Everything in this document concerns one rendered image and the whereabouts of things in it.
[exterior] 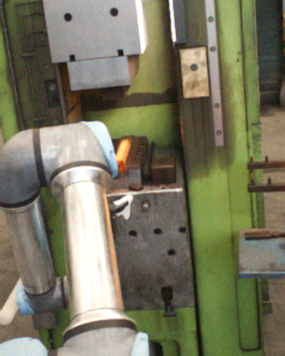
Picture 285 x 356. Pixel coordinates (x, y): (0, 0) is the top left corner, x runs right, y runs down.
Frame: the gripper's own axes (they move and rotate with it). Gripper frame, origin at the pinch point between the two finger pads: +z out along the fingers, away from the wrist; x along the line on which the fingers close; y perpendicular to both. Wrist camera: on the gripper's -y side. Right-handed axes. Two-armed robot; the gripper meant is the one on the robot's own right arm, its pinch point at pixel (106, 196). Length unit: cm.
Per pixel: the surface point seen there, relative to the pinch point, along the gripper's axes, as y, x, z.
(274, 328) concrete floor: 100, 57, 77
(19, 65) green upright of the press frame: -36, -33, 45
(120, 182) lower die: 6.6, 0.0, 30.7
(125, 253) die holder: 30.6, -0.1, 24.7
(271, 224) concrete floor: 100, 76, 194
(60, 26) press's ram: -48, -13, 31
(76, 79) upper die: -30.6, -10.0, 30.7
